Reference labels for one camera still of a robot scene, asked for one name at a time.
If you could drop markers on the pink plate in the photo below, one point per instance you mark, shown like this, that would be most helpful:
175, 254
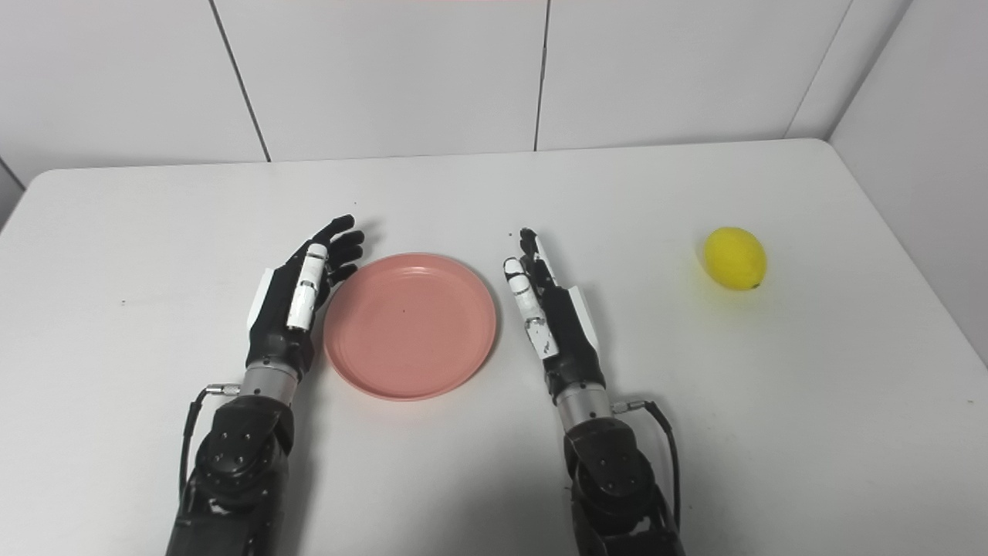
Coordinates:
410, 326

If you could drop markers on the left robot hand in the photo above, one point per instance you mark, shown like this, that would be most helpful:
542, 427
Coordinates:
297, 309

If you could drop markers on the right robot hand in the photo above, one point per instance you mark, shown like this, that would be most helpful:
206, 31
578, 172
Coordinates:
559, 324

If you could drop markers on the yellow lemon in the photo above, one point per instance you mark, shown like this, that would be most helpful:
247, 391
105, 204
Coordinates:
735, 258

